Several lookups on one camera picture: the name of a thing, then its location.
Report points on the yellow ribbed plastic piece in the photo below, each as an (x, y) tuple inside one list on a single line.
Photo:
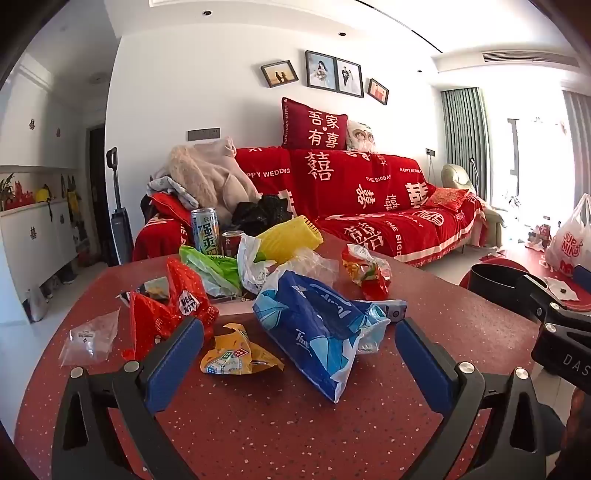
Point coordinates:
[(291, 237)]

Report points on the small red patterned box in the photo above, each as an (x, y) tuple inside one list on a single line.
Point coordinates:
[(544, 236)]

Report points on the crumpled white plastic bag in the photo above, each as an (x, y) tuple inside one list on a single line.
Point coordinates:
[(251, 267)]

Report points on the green curtain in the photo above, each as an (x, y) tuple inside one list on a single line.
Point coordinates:
[(579, 138), (464, 138)]

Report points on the red shelf decoration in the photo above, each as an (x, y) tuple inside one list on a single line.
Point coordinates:
[(18, 198)]

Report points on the blue tissue packet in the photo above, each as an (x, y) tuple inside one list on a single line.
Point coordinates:
[(309, 332)]

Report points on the person's right forearm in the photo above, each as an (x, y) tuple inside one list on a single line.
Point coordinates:
[(582, 415)]

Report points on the bride portrait photo frame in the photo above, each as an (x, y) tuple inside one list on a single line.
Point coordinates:
[(321, 70)]

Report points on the white floor bag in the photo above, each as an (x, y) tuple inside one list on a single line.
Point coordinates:
[(37, 307)]

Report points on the black plastic bin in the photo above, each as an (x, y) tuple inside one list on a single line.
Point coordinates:
[(498, 286)]

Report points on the grey cloth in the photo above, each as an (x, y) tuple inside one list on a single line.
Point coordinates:
[(168, 189)]

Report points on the round red table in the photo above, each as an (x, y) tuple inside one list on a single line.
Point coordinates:
[(579, 307)]

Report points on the red patterned snack bag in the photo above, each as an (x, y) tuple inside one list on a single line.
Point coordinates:
[(152, 318)]

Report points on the white printed shopping bag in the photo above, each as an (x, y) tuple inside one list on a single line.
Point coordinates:
[(570, 244)]

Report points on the white printed pillow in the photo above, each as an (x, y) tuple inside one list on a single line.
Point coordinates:
[(361, 137)]

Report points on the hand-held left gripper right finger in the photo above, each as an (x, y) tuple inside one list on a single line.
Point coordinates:
[(422, 364)]

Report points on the clear plastic wrap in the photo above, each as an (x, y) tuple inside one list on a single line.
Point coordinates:
[(314, 263)]

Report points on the small clear plastic bag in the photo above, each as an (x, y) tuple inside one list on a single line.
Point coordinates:
[(87, 339)]

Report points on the white tissue sheet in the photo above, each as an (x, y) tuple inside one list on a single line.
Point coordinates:
[(570, 286)]

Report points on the sunset photo frame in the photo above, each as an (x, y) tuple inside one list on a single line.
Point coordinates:
[(279, 74)]

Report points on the white cabinet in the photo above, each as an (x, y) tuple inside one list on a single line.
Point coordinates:
[(27, 249)]

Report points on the sofa with red printed cover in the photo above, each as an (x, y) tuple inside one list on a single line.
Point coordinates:
[(369, 207)]

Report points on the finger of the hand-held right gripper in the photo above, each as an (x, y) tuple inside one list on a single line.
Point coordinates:
[(565, 323), (558, 293)]

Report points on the dark interior door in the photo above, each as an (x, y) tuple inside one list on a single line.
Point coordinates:
[(98, 194)]

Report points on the upright vacuum cleaner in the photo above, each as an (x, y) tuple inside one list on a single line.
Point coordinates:
[(121, 230)]

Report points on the green plastic bag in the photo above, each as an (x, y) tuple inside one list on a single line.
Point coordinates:
[(207, 267)]

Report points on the grey wall switch panel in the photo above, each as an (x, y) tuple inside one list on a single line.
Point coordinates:
[(204, 134)]

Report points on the beige fluffy coat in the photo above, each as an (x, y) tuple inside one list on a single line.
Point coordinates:
[(207, 177)]

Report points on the red photo frame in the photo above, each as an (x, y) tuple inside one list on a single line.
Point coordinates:
[(378, 92)]

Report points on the yellow helmet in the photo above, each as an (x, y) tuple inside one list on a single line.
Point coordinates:
[(43, 194)]

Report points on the couple portrait photo frame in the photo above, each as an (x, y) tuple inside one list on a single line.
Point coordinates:
[(349, 77)]

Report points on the air conditioner vent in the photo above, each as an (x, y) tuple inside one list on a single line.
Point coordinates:
[(531, 58)]

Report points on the red orange snack wrapper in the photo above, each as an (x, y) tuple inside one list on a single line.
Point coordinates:
[(367, 272)]

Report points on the tall printed drink can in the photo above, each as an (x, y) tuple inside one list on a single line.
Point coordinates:
[(205, 233)]

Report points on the black clothing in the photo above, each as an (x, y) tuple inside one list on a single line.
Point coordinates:
[(258, 212)]

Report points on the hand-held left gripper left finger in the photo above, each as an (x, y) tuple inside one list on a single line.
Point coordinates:
[(178, 360)]

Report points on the yellow snack wrapper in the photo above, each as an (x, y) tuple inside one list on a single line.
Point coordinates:
[(231, 357)]

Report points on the red printed pillow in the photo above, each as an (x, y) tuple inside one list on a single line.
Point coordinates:
[(316, 124)]

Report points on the red drink can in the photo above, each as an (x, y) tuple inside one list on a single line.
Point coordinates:
[(231, 244)]

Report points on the red folded cloth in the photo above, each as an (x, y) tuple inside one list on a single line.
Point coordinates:
[(173, 210)]

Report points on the small red embroidered cushion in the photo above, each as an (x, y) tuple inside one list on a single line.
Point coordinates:
[(448, 199)]

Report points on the person's dark trousers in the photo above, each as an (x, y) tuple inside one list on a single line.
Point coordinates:
[(556, 424)]

